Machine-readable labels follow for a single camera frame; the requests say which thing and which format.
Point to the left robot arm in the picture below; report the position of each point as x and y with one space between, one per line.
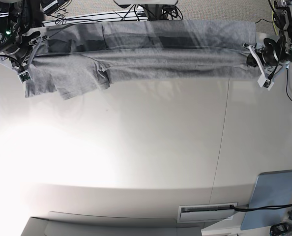
289 29

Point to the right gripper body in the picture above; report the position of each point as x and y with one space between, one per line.
14 48

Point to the blue-grey laptop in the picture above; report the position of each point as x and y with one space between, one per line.
271 189

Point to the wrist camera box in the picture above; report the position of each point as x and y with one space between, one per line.
264 82
24 76

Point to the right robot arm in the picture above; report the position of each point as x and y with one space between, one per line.
120 44

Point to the grey T-shirt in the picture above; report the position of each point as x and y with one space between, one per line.
81 58

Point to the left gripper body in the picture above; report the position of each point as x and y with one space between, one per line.
271 53

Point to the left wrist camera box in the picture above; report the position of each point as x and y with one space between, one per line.
264 82

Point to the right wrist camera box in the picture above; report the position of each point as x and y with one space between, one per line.
24 76

